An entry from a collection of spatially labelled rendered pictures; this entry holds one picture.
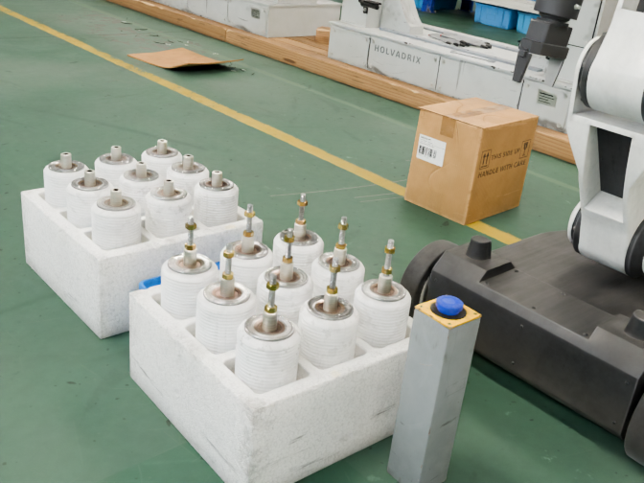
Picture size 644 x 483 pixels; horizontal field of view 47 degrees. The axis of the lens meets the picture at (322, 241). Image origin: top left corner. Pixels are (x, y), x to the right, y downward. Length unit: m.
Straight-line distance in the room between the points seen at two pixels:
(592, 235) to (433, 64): 2.06
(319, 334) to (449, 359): 0.21
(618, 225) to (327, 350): 0.65
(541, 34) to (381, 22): 2.43
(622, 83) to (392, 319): 0.56
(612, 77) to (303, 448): 0.80
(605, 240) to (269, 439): 0.79
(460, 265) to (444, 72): 2.05
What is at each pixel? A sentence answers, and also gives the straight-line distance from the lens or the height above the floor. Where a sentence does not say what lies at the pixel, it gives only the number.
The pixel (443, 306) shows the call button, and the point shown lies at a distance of 1.09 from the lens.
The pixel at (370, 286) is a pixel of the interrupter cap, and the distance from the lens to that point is 1.27.
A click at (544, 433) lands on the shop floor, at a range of 1.46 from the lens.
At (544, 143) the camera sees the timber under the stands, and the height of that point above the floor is 0.04.
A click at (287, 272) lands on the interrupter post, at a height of 0.27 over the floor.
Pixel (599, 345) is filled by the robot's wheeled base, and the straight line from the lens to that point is 1.38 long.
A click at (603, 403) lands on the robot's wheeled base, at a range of 1.40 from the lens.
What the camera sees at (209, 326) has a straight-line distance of 1.19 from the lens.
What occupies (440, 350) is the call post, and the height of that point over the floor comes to 0.27.
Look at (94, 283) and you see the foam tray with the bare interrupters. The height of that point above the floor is 0.12.
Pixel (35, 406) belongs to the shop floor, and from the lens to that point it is 1.41.
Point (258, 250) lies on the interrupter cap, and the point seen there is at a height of 0.25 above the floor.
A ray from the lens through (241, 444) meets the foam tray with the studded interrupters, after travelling 1.14.
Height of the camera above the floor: 0.84
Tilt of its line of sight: 25 degrees down
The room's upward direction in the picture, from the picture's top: 6 degrees clockwise
